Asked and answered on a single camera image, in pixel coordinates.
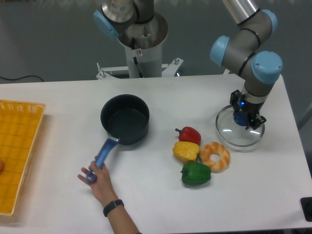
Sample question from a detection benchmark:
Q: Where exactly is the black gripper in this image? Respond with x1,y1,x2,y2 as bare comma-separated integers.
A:
230,90,266,130

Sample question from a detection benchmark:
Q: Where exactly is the glass lid with blue knob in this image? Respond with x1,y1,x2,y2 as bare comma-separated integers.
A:
215,105,265,147

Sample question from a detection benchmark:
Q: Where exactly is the dark saucepan with blue handle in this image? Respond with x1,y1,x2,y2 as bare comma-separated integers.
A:
95,94,150,169

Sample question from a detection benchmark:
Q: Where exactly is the person's forearm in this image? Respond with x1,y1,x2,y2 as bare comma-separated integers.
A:
107,205,140,234

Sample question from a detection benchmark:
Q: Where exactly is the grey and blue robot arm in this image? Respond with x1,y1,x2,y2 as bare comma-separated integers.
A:
93,0,283,129

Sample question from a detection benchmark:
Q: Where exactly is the person's hand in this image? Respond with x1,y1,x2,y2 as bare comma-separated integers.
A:
78,161,118,208

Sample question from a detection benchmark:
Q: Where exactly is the red toy bell pepper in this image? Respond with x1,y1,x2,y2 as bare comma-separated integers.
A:
175,126,201,145

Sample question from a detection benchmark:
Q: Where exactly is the yellow toy bell pepper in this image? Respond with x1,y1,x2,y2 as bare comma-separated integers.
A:
173,141,200,163

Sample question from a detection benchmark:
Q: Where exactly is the green toy bell pepper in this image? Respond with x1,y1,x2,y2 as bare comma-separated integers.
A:
180,161,212,186

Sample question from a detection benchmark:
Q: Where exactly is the black device at table edge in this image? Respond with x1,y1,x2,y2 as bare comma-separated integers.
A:
300,197,312,222

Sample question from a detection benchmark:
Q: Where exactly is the black wrist watch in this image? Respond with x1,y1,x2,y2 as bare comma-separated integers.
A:
103,199,124,217

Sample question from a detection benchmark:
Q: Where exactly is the yellow woven basket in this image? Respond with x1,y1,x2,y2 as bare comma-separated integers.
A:
0,100,46,216

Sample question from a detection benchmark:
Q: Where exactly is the orange toy shrimp ring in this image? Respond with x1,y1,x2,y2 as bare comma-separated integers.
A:
199,141,231,174

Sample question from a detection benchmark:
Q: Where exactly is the black cable on floor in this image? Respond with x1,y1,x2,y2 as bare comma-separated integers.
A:
0,75,45,82

